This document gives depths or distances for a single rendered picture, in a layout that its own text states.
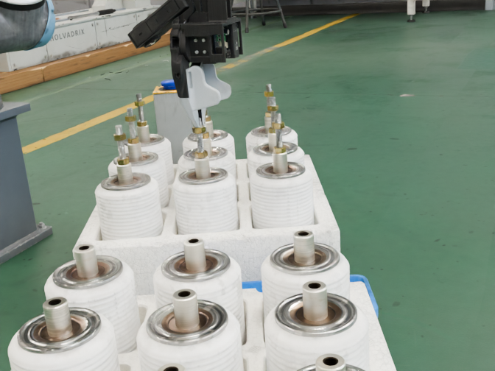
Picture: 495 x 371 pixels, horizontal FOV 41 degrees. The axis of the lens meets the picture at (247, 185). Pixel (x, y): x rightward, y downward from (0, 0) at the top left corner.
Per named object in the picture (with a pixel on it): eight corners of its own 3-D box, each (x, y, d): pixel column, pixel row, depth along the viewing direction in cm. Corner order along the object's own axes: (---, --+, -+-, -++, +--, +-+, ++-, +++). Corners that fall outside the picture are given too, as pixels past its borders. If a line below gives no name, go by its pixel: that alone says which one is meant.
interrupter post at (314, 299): (303, 325, 60) (302, 292, 59) (301, 311, 63) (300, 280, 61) (330, 323, 60) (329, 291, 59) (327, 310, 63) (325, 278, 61)
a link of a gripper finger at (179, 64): (183, 99, 93) (178, 35, 91) (174, 99, 94) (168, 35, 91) (197, 93, 97) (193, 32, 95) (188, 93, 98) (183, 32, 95)
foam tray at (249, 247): (89, 356, 103) (71, 249, 97) (126, 249, 140) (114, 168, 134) (342, 337, 103) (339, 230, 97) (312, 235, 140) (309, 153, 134)
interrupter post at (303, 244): (294, 266, 71) (292, 238, 70) (292, 257, 74) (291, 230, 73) (317, 266, 71) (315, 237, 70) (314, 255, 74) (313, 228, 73)
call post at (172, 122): (169, 235, 145) (152, 94, 135) (171, 223, 152) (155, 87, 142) (201, 232, 145) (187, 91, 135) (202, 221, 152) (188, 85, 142)
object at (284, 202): (250, 289, 105) (241, 180, 99) (264, 263, 113) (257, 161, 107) (311, 294, 102) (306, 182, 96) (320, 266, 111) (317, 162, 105)
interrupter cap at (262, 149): (287, 142, 118) (286, 138, 117) (305, 153, 111) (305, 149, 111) (247, 149, 115) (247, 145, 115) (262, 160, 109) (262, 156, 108)
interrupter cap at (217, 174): (196, 168, 107) (196, 164, 107) (237, 173, 103) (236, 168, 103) (169, 183, 101) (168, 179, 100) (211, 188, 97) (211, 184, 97)
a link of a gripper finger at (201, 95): (219, 132, 94) (214, 66, 92) (181, 131, 96) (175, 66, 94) (227, 127, 97) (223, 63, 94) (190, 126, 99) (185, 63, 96)
